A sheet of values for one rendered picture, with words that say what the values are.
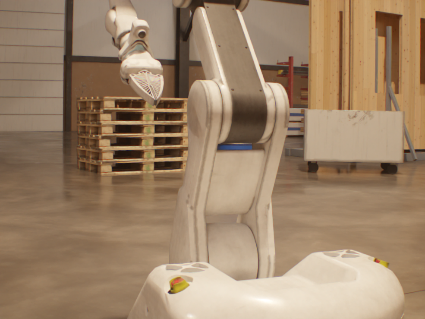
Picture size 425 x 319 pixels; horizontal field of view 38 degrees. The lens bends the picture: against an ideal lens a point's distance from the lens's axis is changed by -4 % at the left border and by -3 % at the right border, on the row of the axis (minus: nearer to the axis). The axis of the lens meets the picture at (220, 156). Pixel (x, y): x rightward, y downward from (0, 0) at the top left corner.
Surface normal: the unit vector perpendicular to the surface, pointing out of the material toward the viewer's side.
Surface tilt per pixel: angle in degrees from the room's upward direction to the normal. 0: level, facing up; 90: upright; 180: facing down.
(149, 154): 90
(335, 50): 90
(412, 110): 90
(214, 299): 41
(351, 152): 90
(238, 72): 51
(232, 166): 115
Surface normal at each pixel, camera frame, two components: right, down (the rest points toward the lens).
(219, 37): 0.29, -0.57
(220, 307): -0.21, -0.65
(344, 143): -0.12, 0.07
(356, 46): 0.45, 0.07
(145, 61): 0.23, -0.76
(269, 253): 0.36, -0.15
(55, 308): 0.01, -1.00
